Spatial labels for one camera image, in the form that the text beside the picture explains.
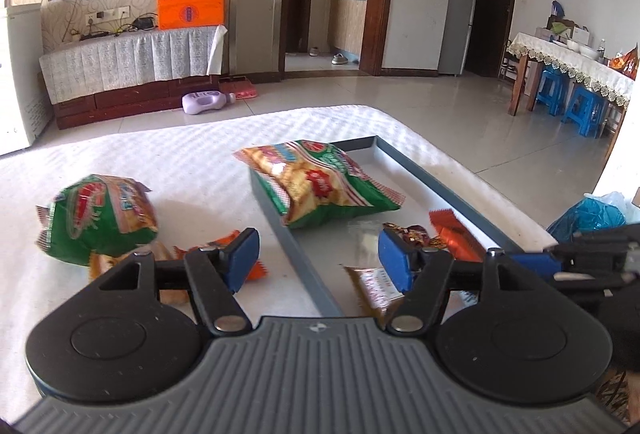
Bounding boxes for cardboard boxes on table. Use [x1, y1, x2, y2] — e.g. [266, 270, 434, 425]
[535, 16, 591, 45]

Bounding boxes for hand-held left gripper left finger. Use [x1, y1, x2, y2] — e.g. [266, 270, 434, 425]
[90, 228, 261, 336]

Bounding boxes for clear packet dark candy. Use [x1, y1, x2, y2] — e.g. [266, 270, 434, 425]
[382, 223, 448, 251]

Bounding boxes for olive brown snack packet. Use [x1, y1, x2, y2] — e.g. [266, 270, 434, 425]
[344, 266, 408, 317]

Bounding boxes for white chest freezer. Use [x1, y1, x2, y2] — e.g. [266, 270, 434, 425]
[0, 4, 53, 157]

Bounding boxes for white wall outlets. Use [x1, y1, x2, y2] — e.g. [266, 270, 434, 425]
[85, 6, 130, 24]

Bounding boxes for dark wooden door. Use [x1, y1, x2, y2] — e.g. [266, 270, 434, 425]
[467, 0, 521, 78]

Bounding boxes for grey refrigerator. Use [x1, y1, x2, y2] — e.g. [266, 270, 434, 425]
[439, 0, 481, 77]

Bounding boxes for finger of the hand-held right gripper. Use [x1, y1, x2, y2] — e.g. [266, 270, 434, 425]
[507, 224, 640, 295]

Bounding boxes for dark wooden television cabinet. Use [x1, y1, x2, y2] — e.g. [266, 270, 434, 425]
[52, 74, 223, 131]

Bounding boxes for patterned white cabinet cloth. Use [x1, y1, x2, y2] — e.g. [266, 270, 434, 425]
[39, 24, 228, 104]

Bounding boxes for purple detergent bottle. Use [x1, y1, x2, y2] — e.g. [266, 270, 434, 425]
[181, 90, 237, 115]

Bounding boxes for blue plastic stool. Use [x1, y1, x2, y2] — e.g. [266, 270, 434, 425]
[534, 66, 571, 117]
[562, 86, 610, 139]

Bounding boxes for orange brown snack bar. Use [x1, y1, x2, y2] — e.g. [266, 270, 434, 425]
[429, 209, 484, 262]

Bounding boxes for orange snack packet white print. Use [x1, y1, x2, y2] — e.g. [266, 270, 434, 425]
[172, 229, 269, 285]

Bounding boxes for wooden kitchen cabinet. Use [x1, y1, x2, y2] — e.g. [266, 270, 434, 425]
[329, 0, 370, 54]

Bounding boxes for lace cream tablecloth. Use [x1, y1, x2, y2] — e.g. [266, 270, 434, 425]
[505, 32, 636, 109]

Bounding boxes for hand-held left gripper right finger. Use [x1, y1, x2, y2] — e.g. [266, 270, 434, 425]
[377, 229, 551, 336]

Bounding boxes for blue plastic bag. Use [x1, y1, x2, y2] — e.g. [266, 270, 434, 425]
[546, 191, 640, 245]

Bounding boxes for grey shallow cardboard box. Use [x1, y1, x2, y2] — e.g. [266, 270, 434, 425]
[248, 135, 558, 319]

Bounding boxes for orange snack packs pile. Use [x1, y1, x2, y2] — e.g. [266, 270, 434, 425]
[607, 44, 640, 79]

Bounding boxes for white textured bed cover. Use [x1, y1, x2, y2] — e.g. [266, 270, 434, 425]
[0, 104, 558, 420]

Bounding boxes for red plastic tray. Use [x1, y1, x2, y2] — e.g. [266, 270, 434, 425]
[219, 76, 257, 100]

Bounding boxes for green snack bag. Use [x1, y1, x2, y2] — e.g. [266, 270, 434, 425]
[34, 174, 160, 267]
[233, 140, 405, 229]

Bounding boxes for beige pastry packet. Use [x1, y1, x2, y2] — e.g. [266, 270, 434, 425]
[89, 239, 196, 309]

